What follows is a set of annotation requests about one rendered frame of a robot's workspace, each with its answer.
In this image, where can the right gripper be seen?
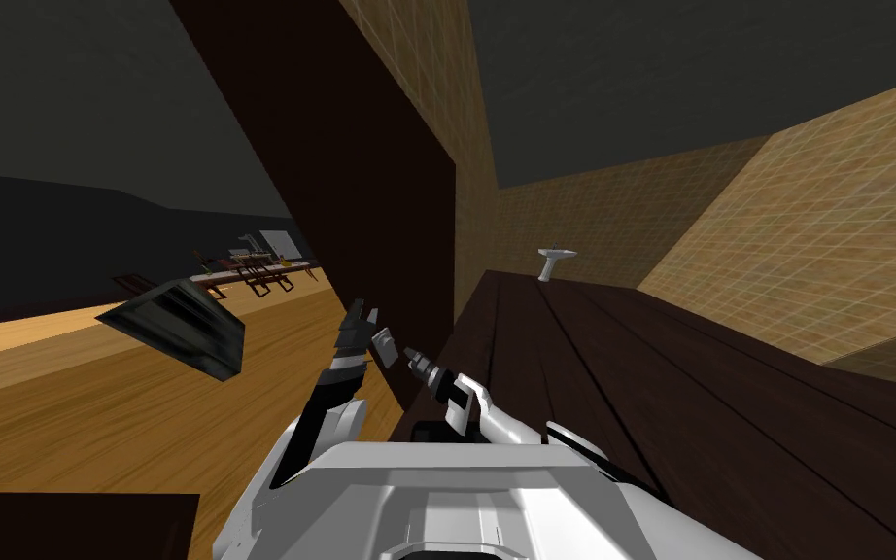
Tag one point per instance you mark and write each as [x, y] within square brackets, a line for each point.
[422, 365]

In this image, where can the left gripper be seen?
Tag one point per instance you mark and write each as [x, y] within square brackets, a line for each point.
[351, 336]

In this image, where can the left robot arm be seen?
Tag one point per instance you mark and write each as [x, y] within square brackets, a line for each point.
[322, 412]

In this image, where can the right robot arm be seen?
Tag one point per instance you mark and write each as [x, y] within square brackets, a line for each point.
[495, 416]

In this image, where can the dining table with chairs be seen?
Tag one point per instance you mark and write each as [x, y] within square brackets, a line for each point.
[257, 272]

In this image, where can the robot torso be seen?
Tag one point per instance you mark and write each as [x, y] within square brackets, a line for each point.
[448, 505]

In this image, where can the dark brown door leaf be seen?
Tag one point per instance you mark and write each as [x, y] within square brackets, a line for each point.
[339, 171]

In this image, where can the black box-shaped furniture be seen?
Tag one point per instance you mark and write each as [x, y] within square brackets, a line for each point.
[184, 330]

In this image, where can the dark brown cabinet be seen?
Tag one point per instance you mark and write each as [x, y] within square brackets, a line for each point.
[67, 529]

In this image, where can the white pedestal sink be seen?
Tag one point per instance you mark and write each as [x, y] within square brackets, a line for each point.
[554, 258]

